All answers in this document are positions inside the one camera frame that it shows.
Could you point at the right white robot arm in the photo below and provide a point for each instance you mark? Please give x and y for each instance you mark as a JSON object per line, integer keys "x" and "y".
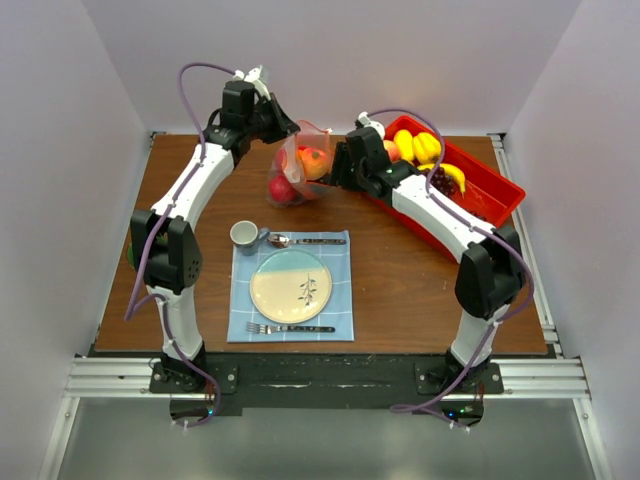
{"x": 491, "y": 271}

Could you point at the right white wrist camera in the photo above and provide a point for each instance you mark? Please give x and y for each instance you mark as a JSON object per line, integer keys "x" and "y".
{"x": 364, "y": 121}

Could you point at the red plastic fruit tray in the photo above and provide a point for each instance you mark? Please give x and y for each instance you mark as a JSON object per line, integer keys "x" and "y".
{"x": 488, "y": 193}

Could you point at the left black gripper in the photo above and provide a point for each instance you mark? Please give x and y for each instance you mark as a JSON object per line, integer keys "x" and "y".
{"x": 286, "y": 127}

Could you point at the small grey cup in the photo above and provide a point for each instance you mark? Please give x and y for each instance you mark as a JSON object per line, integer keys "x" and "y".
{"x": 247, "y": 237}

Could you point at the clear zip top bag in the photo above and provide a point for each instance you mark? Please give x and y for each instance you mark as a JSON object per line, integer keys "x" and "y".
{"x": 311, "y": 136}

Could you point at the aluminium frame rail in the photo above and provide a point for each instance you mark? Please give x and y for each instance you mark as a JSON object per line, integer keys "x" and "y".
{"x": 528, "y": 415}

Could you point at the yellow bell pepper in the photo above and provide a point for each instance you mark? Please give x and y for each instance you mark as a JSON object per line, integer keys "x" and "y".
{"x": 423, "y": 147}

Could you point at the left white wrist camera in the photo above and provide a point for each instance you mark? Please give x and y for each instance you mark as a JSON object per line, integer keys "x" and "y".
{"x": 257, "y": 77}

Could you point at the green floral mug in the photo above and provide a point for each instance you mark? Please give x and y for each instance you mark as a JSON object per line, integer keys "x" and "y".
{"x": 130, "y": 255}

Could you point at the metal spoon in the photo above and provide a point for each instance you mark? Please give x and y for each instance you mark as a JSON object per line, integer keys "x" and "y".
{"x": 281, "y": 241}

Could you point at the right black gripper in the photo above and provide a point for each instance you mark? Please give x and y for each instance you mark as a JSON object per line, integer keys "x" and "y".
{"x": 339, "y": 174}

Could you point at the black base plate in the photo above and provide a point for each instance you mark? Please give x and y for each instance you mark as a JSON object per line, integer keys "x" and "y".
{"x": 297, "y": 381}

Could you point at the metal fork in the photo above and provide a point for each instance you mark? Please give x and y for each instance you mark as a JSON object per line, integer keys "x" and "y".
{"x": 265, "y": 329}

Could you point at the upper purple grape bunch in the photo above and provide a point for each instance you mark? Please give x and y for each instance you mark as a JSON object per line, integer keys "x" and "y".
{"x": 444, "y": 183}

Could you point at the yellow banana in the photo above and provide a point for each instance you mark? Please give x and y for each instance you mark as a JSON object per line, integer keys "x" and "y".
{"x": 458, "y": 176}

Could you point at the cream and teal plate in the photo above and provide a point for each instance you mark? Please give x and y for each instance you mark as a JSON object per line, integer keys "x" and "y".
{"x": 290, "y": 286}

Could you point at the blue checked placemat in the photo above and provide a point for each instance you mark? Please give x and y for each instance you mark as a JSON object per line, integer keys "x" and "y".
{"x": 338, "y": 312}

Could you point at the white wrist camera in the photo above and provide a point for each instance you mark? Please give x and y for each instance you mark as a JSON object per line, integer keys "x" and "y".
{"x": 364, "y": 121}
{"x": 257, "y": 77}

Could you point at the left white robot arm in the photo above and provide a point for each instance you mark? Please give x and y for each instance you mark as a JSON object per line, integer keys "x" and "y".
{"x": 165, "y": 251}

